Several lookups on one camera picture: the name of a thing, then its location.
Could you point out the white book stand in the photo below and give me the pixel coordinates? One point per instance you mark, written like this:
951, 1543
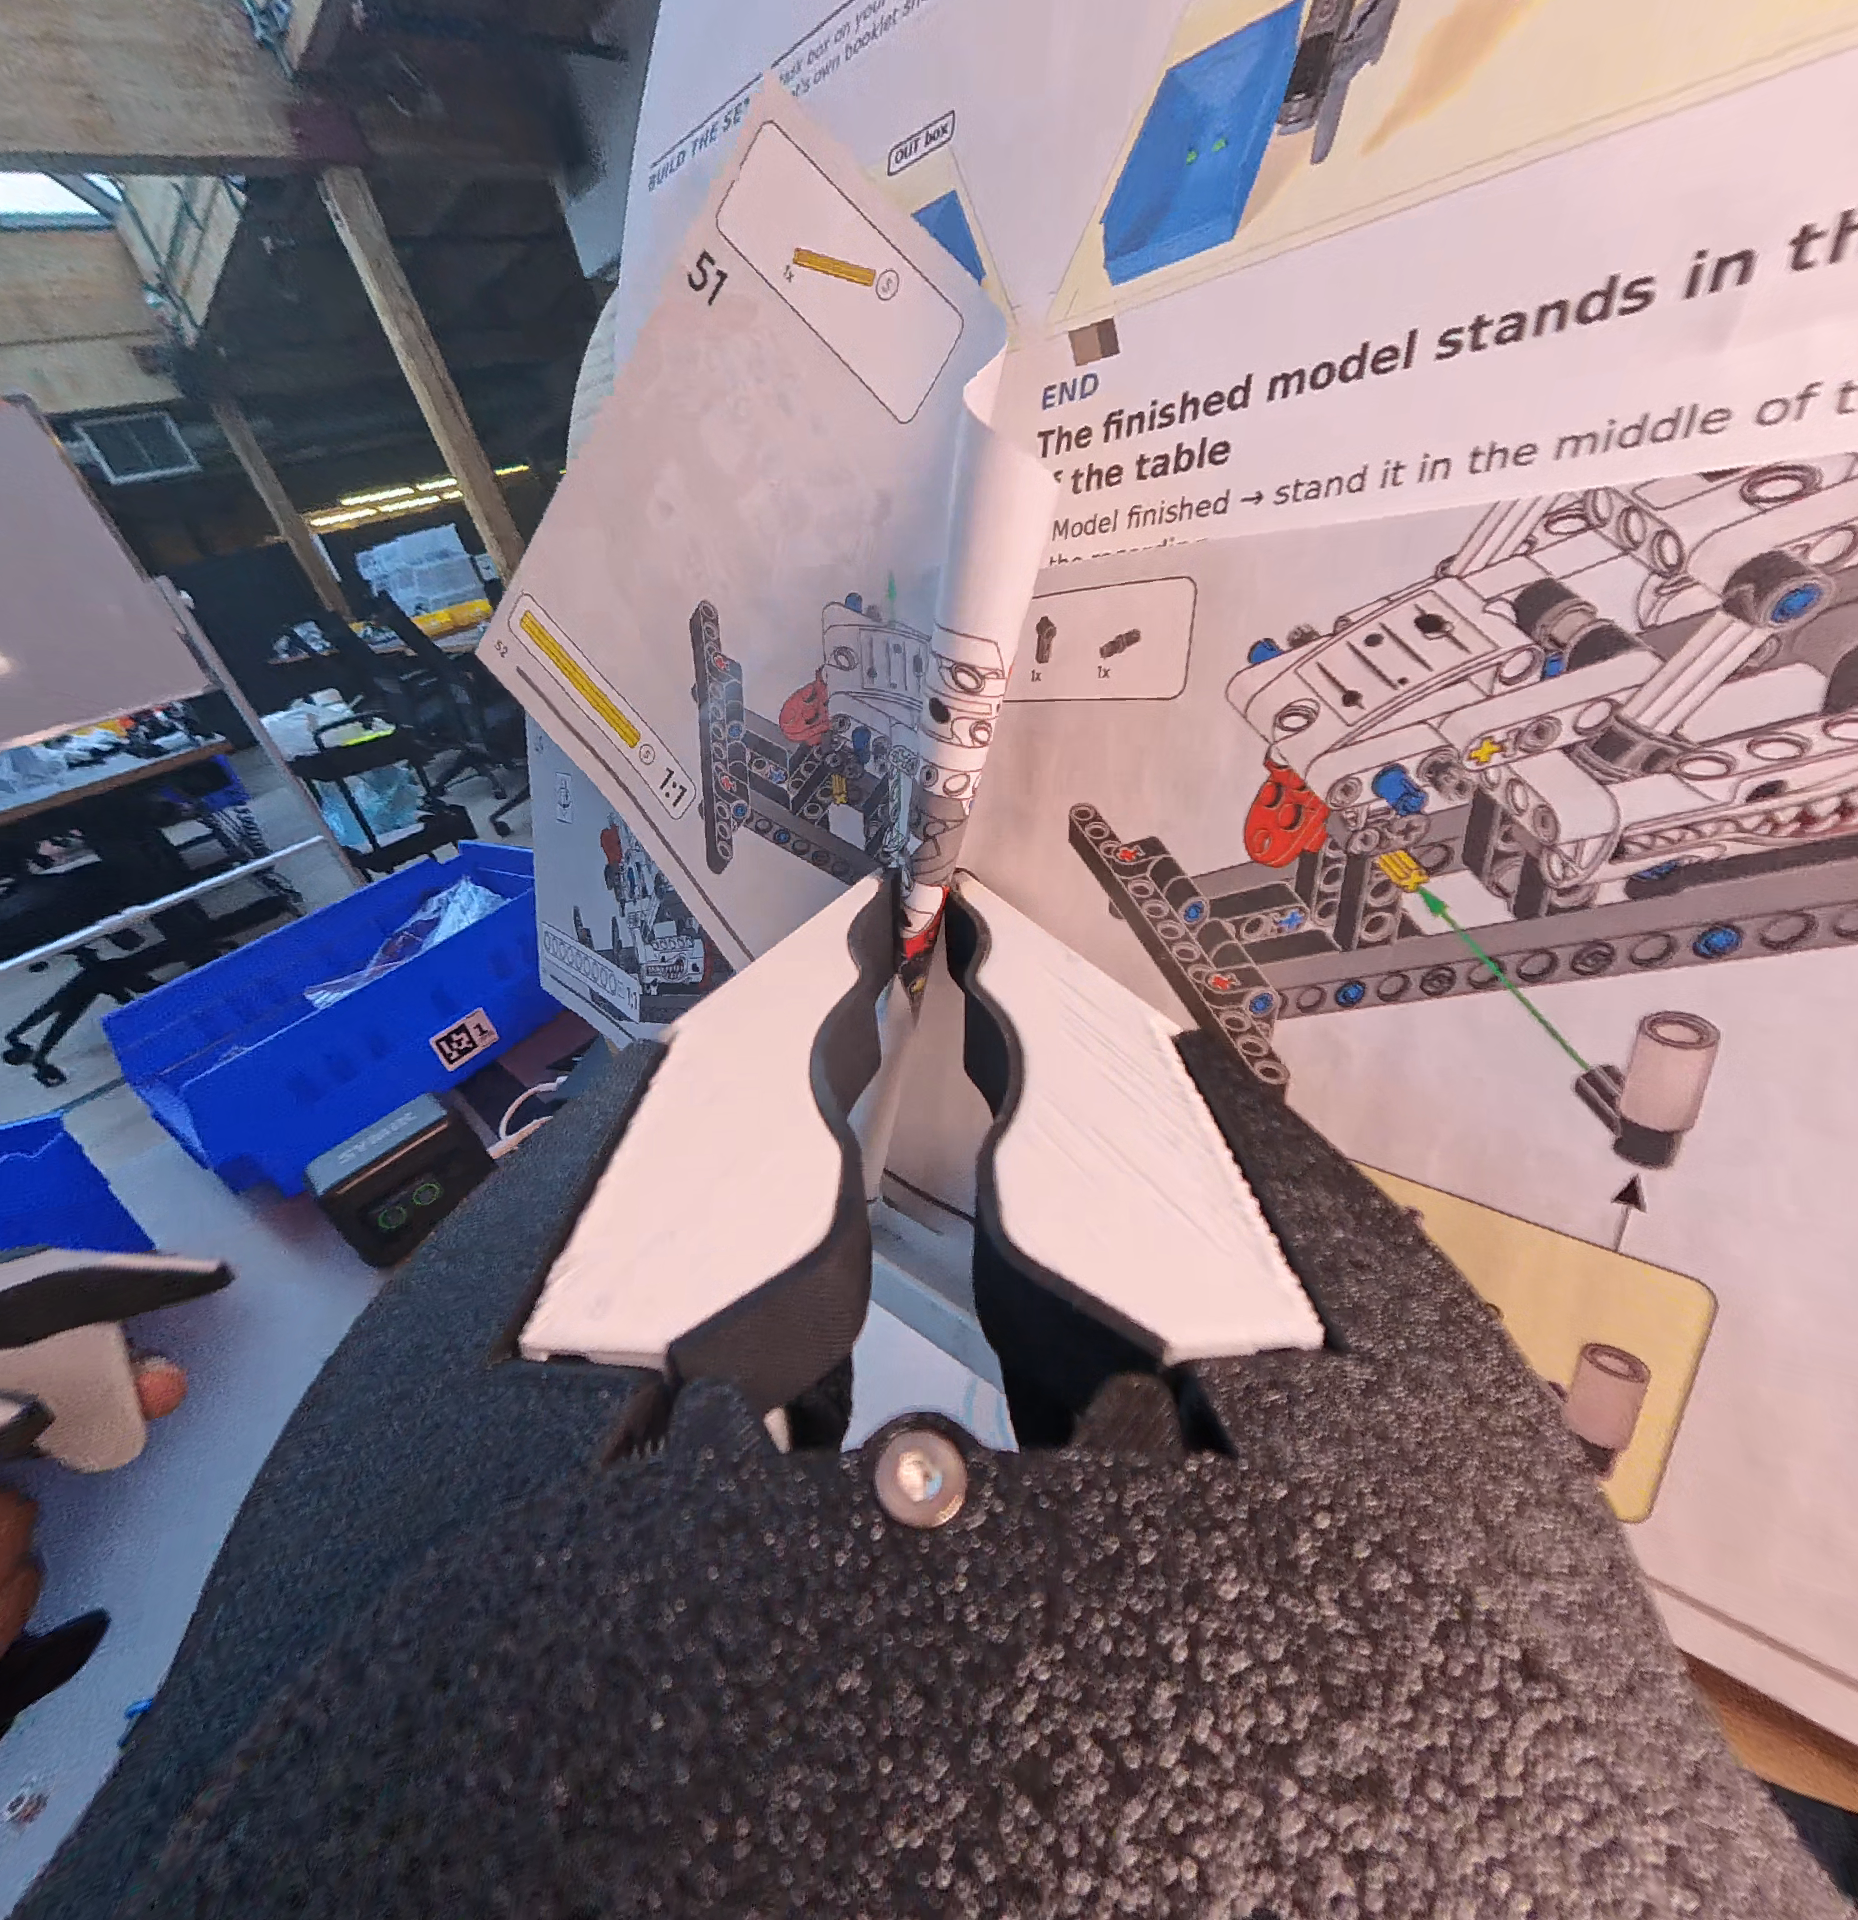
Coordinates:
929, 1358

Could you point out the printed task sheet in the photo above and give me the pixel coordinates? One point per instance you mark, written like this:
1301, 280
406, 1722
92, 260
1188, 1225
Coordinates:
1470, 181

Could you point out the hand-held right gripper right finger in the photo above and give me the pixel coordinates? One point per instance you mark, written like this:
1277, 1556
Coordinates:
1139, 1186

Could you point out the pale partition panel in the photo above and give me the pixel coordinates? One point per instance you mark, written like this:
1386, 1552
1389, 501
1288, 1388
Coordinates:
74, 584

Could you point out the black power bank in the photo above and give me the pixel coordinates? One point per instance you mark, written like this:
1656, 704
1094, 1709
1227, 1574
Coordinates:
391, 1186

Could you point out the blue plastic bin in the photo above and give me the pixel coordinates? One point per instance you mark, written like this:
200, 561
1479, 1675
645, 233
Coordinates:
269, 1096
46, 1193

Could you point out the clear plastic bag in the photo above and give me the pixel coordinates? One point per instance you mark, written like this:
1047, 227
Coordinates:
418, 938

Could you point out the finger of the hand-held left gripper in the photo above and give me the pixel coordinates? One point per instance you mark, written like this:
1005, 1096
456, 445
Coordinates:
105, 1307

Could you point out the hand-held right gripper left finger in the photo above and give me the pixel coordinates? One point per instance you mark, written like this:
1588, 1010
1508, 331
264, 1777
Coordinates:
705, 1200

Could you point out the building instruction booklet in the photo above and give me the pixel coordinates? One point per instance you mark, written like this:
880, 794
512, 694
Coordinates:
780, 496

